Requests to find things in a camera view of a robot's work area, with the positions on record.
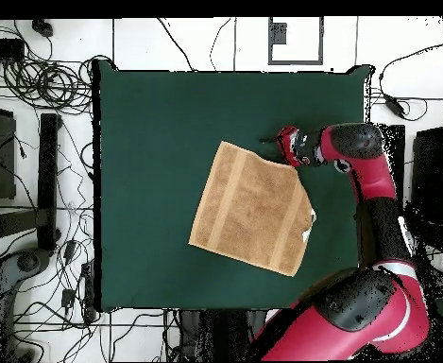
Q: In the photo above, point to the tan terry towel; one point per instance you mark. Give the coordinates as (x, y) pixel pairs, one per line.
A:
(251, 211)

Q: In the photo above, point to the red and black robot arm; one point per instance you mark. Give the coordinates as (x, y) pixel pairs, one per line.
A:
(372, 181)

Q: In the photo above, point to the black flat box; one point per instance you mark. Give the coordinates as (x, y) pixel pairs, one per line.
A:
(2, 49)

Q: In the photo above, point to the black power adapter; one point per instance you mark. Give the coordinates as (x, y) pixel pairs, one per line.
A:
(394, 105)

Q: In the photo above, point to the dark green table cloth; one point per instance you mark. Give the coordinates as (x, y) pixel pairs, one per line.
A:
(149, 113)

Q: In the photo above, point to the black power strip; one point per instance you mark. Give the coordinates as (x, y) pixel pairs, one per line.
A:
(88, 291)

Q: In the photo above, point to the small black floor object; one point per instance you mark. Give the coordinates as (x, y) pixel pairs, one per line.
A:
(42, 28)

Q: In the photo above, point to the grey caster leg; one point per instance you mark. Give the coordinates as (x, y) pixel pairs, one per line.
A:
(2, 280)

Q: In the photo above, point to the grey square floor frame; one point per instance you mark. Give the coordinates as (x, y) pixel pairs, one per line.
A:
(296, 61)

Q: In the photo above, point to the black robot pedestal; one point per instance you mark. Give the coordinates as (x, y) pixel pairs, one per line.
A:
(221, 336)

